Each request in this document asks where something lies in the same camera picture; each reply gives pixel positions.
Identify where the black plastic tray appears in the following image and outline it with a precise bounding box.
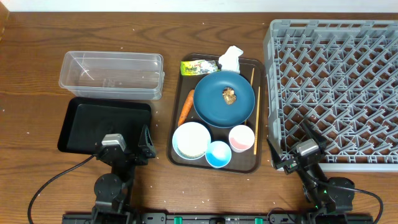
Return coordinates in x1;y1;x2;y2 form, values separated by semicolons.
57;97;152;155

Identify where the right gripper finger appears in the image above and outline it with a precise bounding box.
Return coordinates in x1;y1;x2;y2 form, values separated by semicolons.
267;139;283;170
302;119;327;149

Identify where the small blue bowl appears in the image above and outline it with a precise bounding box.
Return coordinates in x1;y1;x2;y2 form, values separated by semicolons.
205;141;232;169

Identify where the brown serving tray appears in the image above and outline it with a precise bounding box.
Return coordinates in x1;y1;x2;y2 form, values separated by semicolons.
166;53;266;174

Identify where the grey dishwasher rack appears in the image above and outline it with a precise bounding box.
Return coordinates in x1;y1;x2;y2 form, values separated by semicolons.
263;19;397;172

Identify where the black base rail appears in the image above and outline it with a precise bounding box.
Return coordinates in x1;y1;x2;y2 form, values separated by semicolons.
62;213;373;224

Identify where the white napkin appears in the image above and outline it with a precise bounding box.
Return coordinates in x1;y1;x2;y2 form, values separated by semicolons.
218;45;244;73

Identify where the orange carrot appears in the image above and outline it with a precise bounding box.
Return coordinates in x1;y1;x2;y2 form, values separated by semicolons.
178;90;195;126

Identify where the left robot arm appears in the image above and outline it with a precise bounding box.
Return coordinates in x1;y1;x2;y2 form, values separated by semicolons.
90;124;156;224

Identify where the dark blue plate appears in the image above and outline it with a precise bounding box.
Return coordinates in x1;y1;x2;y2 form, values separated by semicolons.
193;72;256;128

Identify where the brown food scrap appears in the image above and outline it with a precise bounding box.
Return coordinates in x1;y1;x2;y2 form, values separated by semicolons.
223;87;237;105

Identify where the pink cup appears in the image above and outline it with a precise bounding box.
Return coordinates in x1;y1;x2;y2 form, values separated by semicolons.
228;125;255;152

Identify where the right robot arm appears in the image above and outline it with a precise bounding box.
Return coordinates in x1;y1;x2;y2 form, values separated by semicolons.
267;121;354;223

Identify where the yellow snack wrapper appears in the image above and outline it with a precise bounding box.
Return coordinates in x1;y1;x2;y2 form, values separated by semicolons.
180;60;219;76

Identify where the clear plastic bin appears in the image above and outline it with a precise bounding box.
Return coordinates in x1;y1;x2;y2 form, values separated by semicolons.
58;51;165;100

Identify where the left wooden chopstick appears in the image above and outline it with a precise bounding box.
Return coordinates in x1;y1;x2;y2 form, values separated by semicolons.
244;67;255;125

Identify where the light blue rice bowl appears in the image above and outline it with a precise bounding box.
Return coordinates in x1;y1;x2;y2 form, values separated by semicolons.
172;122;211;161

